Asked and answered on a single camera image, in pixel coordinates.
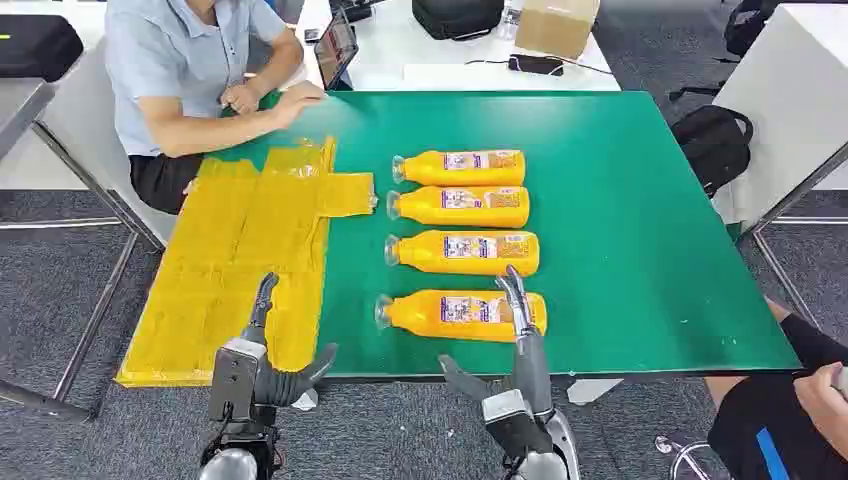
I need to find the white table with metal legs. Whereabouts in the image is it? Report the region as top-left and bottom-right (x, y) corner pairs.
(0, 36), (177, 422)
(712, 3), (848, 329)

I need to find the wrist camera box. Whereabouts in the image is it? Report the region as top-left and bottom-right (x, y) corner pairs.
(481, 389), (556, 460)
(208, 337), (268, 423)

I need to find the grey table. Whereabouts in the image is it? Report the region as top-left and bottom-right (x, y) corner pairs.
(0, 78), (58, 160)

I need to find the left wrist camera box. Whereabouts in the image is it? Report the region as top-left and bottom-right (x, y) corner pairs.
(208, 337), (268, 423)

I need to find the orange drink bottle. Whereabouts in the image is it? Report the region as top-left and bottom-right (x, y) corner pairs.
(384, 229), (541, 278)
(386, 186), (531, 230)
(391, 149), (527, 188)
(374, 289), (549, 344)

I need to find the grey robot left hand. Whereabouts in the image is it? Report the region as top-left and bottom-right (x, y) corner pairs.
(239, 272), (339, 409)

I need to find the yellow sheet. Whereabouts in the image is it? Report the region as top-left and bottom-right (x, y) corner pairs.
(115, 135), (378, 390)

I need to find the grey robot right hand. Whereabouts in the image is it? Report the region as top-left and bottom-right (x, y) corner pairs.
(437, 265), (556, 419)

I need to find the green mat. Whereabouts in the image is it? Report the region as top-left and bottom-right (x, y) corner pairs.
(218, 90), (803, 380)

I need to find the black carry bag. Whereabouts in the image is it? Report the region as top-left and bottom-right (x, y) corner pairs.
(411, 0), (506, 41)

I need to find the clear plastic water bottle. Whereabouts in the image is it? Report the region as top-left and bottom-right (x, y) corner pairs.
(496, 3), (525, 41)

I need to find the cardboard box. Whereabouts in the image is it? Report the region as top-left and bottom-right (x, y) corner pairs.
(514, 0), (601, 61)

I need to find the chrome stool base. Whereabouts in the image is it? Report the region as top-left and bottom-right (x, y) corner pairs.
(654, 433), (717, 480)

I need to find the thin black cable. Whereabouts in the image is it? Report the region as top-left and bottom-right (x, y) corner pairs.
(465, 56), (614, 76)

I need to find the person's left hand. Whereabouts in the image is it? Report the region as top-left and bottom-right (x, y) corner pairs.
(219, 82), (263, 116)

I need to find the person's right hand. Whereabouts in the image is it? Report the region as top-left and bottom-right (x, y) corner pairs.
(268, 80), (327, 130)

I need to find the black soft case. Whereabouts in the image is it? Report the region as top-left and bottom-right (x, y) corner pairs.
(0, 14), (85, 83)

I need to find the person's hand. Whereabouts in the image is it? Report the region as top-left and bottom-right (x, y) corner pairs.
(792, 362), (848, 458)

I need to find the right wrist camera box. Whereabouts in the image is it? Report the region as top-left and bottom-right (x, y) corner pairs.
(481, 389), (556, 460)

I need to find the black tablet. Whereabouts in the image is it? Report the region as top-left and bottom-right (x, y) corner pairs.
(313, 7), (360, 91)

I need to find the black backpack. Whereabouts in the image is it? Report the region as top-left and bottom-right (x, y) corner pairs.
(670, 104), (755, 199)

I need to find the person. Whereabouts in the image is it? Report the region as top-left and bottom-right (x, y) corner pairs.
(104, 0), (327, 217)
(705, 298), (848, 480)

